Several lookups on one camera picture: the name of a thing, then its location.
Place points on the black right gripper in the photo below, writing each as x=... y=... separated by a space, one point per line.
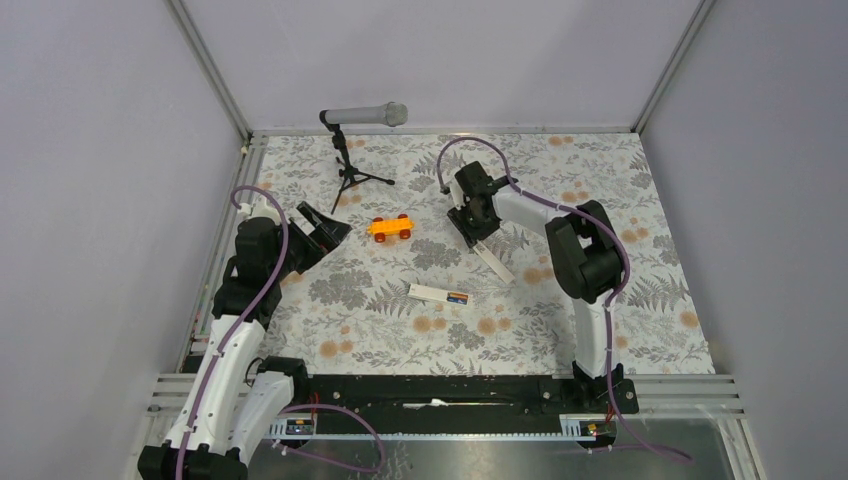
x=471 y=236

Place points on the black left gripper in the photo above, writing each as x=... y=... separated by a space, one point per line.
x=330 y=233

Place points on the white remote battery cover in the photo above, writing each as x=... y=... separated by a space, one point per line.
x=491 y=260

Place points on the white remote control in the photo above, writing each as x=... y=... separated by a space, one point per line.
x=431 y=294

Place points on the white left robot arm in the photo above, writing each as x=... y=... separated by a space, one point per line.
x=215 y=437

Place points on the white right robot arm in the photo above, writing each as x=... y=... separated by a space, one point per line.
x=587 y=258

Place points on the black microphone tripod stand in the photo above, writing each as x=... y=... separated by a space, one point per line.
x=350 y=175

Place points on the orange toy car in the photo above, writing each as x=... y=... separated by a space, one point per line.
x=381 y=229

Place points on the floral patterned table mat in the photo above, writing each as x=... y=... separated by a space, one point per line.
x=351 y=313

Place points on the grey microphone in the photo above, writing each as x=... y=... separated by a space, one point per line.
x=391 y=114

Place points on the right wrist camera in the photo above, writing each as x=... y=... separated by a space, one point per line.
x=455 y=192

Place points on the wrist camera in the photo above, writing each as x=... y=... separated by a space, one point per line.
x=259 y=209
x=455 y=192

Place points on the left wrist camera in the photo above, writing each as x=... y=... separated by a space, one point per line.
x=259 y=209

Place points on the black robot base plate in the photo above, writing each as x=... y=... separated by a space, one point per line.
x=362 y=397

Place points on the grey slotted cable duct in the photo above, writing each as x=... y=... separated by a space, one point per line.
x=435 y=425

